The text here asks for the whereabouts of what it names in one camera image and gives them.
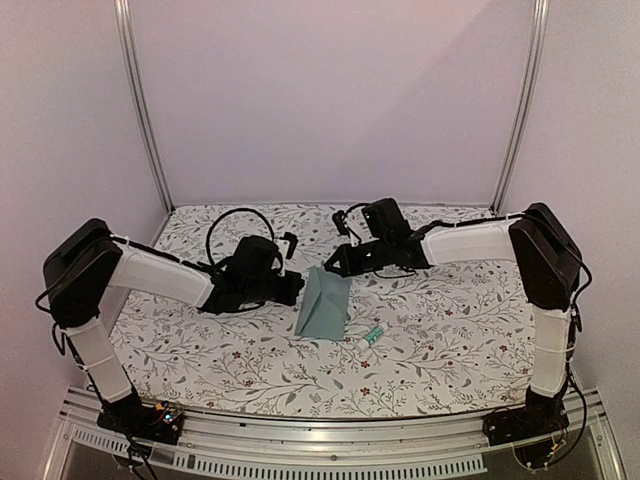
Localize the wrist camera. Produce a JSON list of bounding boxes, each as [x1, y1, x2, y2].
[[274, 232, 298, 276], [332, 210, 362, 247]]

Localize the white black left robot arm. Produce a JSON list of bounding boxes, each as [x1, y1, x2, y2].
[[35, 218, 304, 434]]

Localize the right aluminium frame post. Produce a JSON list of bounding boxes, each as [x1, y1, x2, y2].
[[490, 0, 549, 213]]

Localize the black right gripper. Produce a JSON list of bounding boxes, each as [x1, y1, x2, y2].
[[323, 237, 392, 279]]

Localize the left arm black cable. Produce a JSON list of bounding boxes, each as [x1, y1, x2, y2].
[[205, 207, 277, 271]]

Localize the aluminium front rail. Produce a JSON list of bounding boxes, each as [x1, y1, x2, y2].
[[43, 391, 627, 479]]

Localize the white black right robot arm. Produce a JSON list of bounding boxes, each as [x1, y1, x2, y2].
[[324, 198, 593, 436]]

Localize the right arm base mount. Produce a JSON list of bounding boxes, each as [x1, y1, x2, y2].
[[482, 392, 569, 446]]

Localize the floral patterned table mat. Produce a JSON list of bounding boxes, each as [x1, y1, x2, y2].
[[111, 204, 536, 419]]

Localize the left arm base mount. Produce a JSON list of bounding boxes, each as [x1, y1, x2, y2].
[[97, 394, 184, 445]]

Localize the green white glue stick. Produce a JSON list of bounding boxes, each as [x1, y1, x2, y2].
[[355, 323, 388, 351]]

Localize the aluminium frame post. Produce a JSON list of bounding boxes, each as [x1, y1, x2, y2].
[[490, 0, 549, 213], [114, 0, 175, 214]]

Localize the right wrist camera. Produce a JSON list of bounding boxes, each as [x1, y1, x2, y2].
[[332, 210, 362, 247]]

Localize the left aluminium frame post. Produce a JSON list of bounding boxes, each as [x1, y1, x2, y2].
[[114, 0, 175, 214]]

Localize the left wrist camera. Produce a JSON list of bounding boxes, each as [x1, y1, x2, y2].
[[274, 232, 298, 276]]

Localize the teal envelope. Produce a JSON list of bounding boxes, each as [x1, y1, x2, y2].
[[295, 267, 351, 341]]

